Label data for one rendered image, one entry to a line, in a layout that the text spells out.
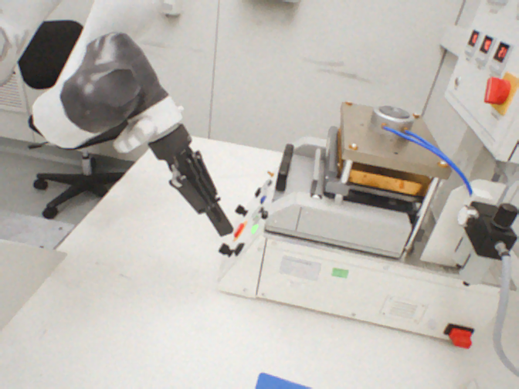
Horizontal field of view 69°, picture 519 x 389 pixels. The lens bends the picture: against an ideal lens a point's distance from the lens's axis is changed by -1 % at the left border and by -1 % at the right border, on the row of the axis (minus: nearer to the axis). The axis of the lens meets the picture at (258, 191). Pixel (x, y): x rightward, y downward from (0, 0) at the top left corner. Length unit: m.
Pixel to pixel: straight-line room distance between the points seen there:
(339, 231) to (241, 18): 1.67
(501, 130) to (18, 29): 0.87
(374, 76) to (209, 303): 1.71
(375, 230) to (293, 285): 0.20
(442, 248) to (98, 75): 0.64
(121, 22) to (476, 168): 0.69
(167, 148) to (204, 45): 1.62
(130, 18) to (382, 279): 0.66
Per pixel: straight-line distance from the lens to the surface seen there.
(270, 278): 0.79
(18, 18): 0.91
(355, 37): 2.20
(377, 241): 0.72
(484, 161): 0.81
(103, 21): 0.77
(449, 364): 0.88
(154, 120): 0.68
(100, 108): 0.61
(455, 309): 0.85
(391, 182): 0.73
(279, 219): 0.70
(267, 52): 2.22
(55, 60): 2.36
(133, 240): 0.97
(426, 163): 0.70
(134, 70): 0.68
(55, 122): 0.68
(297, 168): 0.87
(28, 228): 1.06
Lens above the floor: 1.36
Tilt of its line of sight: 31 degrees down
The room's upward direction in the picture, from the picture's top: 9 degrees clockwise
